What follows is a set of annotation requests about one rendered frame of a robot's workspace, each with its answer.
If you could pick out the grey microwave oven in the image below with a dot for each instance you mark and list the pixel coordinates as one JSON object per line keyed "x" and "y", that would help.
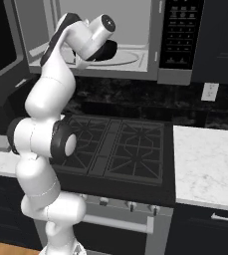
{"x": 180, "y": 36}

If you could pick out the dark wall cupboard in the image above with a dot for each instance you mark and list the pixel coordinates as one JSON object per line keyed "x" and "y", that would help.
{"x": 218, "y": 40}

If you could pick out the dark base cupboard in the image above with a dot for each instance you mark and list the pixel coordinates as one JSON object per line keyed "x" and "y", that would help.
{"x": 2, "y": 205}

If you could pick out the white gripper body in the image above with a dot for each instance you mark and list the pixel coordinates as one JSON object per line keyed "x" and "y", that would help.
{"x": 81, "y": 62}

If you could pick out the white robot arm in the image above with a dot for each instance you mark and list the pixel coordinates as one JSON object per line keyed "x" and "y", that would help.
{"x": 42, "y": 139}

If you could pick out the grey hob knob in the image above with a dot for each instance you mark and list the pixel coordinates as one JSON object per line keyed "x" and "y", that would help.
{"x": 154, "y": 209}
{"x": 103, "y": 201}
{"x": 130, "y": 206}

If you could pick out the glass microwave turntable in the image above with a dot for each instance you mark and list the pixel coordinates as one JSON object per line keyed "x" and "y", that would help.
{"x": 125, "y": 58}

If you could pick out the white wall socket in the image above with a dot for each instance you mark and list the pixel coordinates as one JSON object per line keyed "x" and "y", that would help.
{"x": 210, "y": 92}

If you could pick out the black gas hob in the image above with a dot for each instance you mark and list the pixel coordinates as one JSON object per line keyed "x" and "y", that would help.
{"x": 125, "y": 149}

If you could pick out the dark drawer front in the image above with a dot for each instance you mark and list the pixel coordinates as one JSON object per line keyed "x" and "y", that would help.
{"x": 198, "y": 237}

